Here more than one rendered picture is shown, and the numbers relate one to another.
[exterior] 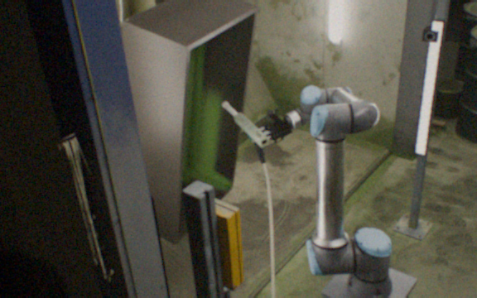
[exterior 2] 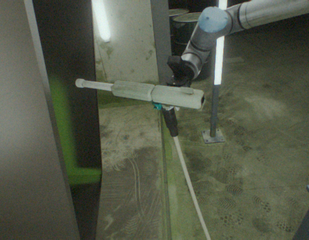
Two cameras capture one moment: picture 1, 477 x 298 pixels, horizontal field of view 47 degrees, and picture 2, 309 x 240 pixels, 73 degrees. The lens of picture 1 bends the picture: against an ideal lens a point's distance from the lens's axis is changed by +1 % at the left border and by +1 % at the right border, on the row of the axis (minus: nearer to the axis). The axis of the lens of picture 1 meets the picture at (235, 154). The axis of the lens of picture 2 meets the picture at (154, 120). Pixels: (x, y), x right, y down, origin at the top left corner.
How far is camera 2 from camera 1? 2.13 m
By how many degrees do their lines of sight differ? 30
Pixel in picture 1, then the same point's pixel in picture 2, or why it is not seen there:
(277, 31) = not seen: hidden behind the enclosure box
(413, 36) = (159, 20)
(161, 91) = not seen: outside the picture
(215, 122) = (63, 115)
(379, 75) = (142, 54)
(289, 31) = not seen: hidden behind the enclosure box
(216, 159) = (76, 155)
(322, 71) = (102, 65)
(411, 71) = (163, 45)
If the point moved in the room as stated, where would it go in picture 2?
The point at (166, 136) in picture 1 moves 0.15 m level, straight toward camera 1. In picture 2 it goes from (12, 172) to (47, 219)
